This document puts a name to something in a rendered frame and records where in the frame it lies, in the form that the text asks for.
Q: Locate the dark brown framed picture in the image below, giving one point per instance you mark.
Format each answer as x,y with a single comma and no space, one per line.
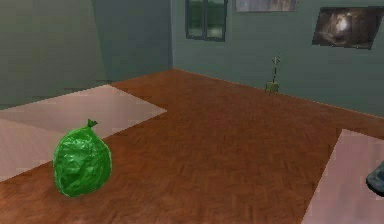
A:
346,27

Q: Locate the grey framed wall picture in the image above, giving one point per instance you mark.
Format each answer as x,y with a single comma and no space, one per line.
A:
265,5

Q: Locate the green tied rubbish bag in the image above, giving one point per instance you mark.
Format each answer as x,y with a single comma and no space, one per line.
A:
81,161

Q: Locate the dark framed window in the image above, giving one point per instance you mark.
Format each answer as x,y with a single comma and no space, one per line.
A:
206,19

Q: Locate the dark blue-grey rounded object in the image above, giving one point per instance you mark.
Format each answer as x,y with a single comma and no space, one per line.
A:
377,180

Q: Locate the small plant in green pot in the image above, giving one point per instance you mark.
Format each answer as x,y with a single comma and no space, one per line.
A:
272,87

